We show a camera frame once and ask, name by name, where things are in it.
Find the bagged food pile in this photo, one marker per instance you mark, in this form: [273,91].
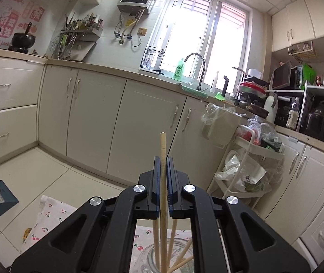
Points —
[261,133]

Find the slim white bottle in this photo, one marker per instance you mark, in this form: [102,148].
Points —
[214,84]

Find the clear glass jar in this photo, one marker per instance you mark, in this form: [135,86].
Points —
[147,258]

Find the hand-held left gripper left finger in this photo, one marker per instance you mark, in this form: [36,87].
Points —
[156,176]

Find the cream kitchen base cabinets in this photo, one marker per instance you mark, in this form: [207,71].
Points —
[93,119]

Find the white counter shelf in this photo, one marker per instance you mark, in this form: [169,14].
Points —
[321,89]

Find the small green scoop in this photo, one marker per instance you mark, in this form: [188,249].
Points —
[220,96]

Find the stack of pans and dishes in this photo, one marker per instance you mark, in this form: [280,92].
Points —
[251,89]

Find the cherry print tablecloth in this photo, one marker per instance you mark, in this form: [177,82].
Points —
[51,219]

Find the bunch of wooden chopsticks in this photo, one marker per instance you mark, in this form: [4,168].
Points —
[156,247]

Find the cream hanging waste bin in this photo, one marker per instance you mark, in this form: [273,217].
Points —
[221,128]

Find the white jug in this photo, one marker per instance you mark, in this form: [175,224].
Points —
[271,108]

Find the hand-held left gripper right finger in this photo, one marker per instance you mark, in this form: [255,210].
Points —
[171,176]

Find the black rice cooker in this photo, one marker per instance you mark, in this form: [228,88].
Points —
[318,122]

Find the green bag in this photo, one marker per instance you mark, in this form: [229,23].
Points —
[309,74]

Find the single wooden chopstick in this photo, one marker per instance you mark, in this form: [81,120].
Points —
[163,153]

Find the small grey monitor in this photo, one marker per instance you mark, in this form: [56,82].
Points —
[281,75]

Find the white framed window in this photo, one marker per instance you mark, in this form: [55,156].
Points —
[196,31]

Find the cream cutting board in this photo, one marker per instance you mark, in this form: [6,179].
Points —
[83,51]

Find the black filter tap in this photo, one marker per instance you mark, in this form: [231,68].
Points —
[226,85]

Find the black microwave oven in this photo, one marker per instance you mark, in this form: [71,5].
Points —
[297,78]

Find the white trolley cart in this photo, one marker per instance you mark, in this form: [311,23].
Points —
[245,153]

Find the black wok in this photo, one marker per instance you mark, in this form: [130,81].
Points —
[22,39]

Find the green dish cloth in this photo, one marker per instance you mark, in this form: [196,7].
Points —
[194,91]

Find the cream wall cabinets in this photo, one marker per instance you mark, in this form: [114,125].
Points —
[298,25]

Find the clear oil bottle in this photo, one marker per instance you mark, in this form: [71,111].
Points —
[292,116]

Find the green dish soap bottle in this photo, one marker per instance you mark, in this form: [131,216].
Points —
[179,69]

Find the wall utensil rack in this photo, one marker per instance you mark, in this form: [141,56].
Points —
[76,34]

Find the yellow wall socket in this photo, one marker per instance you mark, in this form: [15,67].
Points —
[142,31]

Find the white plastic bag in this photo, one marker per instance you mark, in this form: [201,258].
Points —
[236,170]

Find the chrome kitchen faucet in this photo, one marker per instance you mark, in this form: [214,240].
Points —
[203,71]

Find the pink wall stickers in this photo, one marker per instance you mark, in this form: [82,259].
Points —
[16,14]

